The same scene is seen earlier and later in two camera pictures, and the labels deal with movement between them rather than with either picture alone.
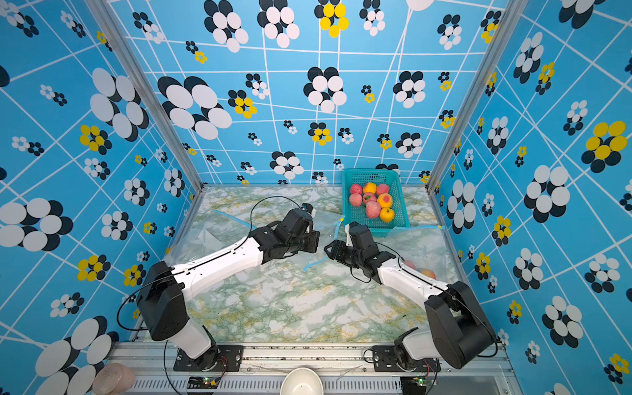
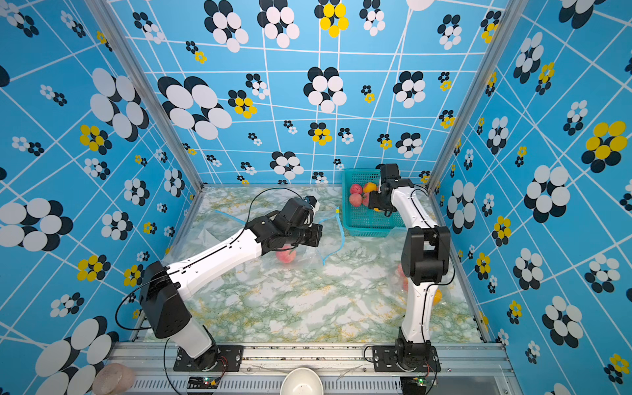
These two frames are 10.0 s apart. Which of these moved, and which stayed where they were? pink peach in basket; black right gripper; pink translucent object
Moved: black right gripper
Stayed: pink translucent object; pink peach in basket
